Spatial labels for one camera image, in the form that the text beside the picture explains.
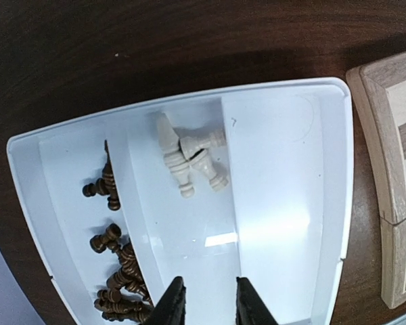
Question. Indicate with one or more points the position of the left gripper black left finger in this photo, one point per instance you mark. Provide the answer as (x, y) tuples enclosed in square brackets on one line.
[(170, 310)]

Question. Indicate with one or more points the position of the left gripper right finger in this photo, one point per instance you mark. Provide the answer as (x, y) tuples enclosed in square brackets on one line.
[(250, 308)]

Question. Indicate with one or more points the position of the pile of dark chess pieces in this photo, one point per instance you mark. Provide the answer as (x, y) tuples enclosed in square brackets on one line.
[(126, 295)]

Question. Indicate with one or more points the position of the wooden chess board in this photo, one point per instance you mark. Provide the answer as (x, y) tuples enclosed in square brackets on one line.
[(379, 92)]

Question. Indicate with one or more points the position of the white compartment tray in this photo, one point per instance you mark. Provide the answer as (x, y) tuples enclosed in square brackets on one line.
[(282, 221)]

